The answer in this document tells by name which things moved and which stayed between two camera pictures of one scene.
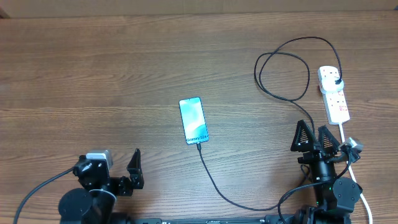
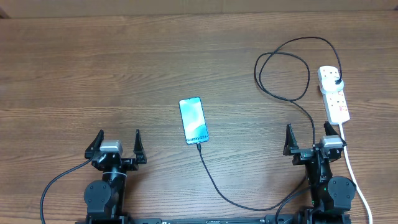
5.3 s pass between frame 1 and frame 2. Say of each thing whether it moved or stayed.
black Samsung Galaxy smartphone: stayed
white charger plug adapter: stayed
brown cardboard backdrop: stayed
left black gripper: moved
